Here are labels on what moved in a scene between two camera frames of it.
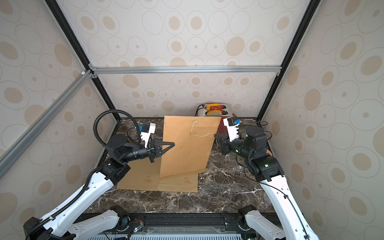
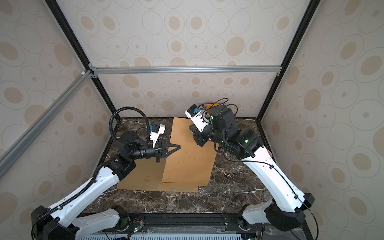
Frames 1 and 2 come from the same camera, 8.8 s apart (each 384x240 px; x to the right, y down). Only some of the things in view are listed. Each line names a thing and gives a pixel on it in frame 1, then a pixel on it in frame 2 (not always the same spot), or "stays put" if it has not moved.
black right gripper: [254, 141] -> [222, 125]
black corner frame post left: [57, 11] stays put
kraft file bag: [143, 175] stays put
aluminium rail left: [29, 136] stays put
